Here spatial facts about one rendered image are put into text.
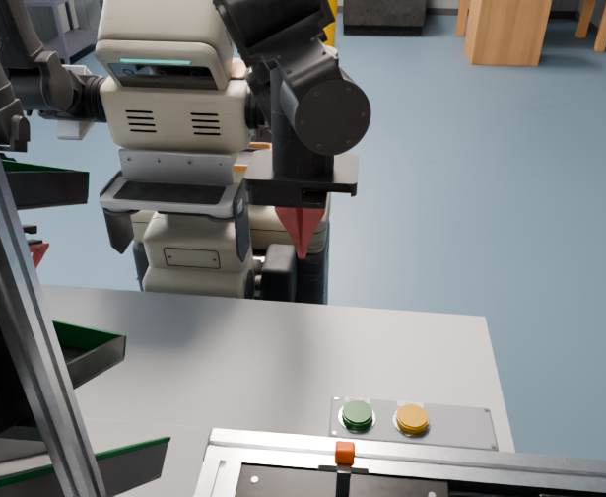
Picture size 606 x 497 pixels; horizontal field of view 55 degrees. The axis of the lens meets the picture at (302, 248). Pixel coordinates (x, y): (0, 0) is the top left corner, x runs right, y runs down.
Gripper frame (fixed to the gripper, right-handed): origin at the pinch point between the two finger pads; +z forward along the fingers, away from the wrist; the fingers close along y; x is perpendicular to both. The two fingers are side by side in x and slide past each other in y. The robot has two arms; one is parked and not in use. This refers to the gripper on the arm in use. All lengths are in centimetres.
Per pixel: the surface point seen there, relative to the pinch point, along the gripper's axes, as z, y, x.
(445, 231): 120, 53, 209
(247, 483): 26.3, -5.2, -9.1
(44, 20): 88, -303, 516
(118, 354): 3.5, -14.8, -13.3
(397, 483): 26.2, 11.7, -7.5
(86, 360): 0.5, -15.5, -17.2
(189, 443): 37.2, -16.6, 4.0
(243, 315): 37, -14, 33
